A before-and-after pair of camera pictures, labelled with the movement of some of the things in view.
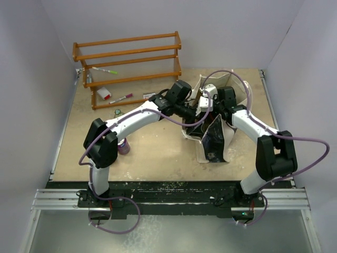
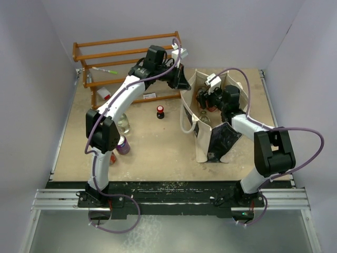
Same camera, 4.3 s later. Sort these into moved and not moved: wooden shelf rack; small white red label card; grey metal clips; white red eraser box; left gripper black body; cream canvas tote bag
Moved: cream canvas tote bag; left gripper black body
Not moved: wooden shelf rack; grey metal clips; small white red label card; white red eraser box
